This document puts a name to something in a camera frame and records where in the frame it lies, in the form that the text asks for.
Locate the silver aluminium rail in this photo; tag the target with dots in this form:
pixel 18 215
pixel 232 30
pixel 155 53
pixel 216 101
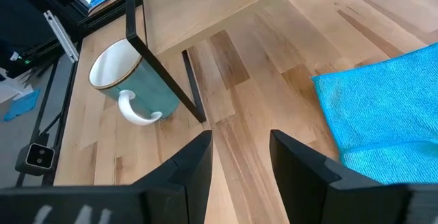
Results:
pixel 61 35

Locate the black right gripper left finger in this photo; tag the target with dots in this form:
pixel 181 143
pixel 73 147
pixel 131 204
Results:
pixel 184 189

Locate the blue rag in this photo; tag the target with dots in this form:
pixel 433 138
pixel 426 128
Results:
pixel 22 105

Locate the blue microfibre cloth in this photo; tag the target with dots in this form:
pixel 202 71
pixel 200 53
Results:
pixel 383 107

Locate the black table-level camera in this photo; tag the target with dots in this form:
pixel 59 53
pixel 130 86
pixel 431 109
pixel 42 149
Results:
pixel 39 157

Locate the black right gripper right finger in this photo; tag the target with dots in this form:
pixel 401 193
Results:
pixel 308 189

